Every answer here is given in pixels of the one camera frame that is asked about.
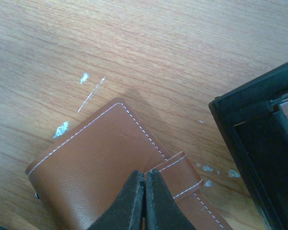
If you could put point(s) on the black bin with red cards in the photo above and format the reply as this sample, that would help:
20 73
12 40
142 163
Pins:
255 130

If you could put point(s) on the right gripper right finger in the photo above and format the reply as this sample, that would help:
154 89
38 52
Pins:
161 211

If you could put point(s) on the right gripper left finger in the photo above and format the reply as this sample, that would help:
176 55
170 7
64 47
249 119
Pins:
126 212

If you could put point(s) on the brown leather card holder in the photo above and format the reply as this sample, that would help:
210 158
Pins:
81 174

